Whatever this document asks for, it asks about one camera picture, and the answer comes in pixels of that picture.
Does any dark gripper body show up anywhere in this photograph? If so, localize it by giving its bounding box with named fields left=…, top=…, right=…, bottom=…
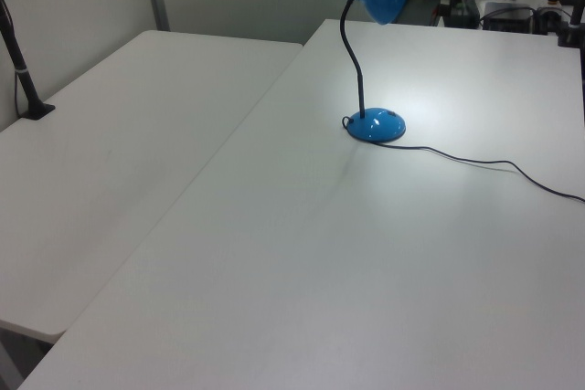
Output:
left=445, top=0, right=479, bottom=22

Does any blue gooseneck desk lamp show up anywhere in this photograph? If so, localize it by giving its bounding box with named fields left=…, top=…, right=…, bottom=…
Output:
left=340, top=0, right=410, bottom=143

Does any black electronic device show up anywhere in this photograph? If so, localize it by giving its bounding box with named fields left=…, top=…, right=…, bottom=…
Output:
left=482, top=1, right=537, bottom=34

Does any white side table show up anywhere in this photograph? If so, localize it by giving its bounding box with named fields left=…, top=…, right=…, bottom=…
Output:
left=0, top=29, right=305, bottom=337

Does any black clamp camera stand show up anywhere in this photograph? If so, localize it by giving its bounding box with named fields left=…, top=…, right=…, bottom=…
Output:
left=554, top=0, right=585, bottom=49

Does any black lamp power cable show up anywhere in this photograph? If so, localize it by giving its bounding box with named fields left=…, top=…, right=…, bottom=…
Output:
left=341, top=115, right=585, bottom=205

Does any black camera stand white band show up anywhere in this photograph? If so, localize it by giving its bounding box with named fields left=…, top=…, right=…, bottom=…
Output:
left=0, top=0, right=58, bottom=122

